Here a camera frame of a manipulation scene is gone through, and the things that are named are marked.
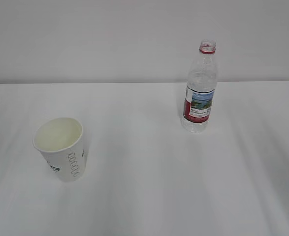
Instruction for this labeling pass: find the white paper cup green logo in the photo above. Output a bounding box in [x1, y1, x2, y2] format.
[33, 118, 86, 182]

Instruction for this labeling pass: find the clear plastic water bottle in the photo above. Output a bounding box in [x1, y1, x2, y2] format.
[181, 40, 218, 133]

